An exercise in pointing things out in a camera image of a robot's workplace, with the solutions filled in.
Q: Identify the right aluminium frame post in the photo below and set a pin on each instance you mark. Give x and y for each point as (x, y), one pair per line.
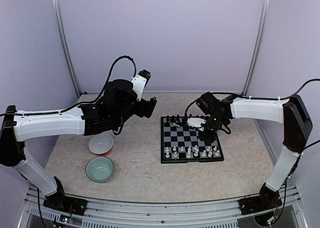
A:
(257, 46)

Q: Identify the front aluminium rail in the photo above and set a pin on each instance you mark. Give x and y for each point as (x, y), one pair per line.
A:
(214, 213)

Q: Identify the white bowl orange outside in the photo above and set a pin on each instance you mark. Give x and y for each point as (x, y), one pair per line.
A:
(101, 144)

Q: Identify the white chess king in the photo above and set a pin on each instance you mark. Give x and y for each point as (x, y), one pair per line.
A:
(196, 153)

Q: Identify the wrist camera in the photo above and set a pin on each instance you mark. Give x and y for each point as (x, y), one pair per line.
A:
(139, 82)
(196, 122)

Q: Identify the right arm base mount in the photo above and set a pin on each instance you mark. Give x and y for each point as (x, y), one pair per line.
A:
(261, 202)

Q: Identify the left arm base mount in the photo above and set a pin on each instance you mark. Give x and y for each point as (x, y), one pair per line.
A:
(66, 204)

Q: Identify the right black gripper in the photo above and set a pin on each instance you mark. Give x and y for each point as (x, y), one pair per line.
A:
(210, 138)

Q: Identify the pale green ceramic bowl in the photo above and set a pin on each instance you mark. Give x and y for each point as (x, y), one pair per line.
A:
(99, 169)

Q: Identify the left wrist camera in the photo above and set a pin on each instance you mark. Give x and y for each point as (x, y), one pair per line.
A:
(139, 82)

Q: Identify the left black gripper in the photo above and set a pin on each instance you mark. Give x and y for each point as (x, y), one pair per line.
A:
(143, 111)

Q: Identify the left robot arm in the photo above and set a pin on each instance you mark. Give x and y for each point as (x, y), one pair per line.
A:
(85, 119)

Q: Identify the black folding chess board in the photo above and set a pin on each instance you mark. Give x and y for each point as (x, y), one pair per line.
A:
(182, 139)

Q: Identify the aluminium frame post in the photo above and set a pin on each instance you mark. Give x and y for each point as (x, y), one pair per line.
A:
(65, 47)
(257, 46)

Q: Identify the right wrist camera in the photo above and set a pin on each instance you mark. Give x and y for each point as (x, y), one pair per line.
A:
(196, 122)

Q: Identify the left aluminium frame post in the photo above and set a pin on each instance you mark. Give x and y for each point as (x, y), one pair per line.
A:
(65, 47)

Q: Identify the white chess queen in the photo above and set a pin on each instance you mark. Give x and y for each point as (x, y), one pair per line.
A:
(188, 154)

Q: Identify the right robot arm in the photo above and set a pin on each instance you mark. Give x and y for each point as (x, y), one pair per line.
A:
(289, 112)

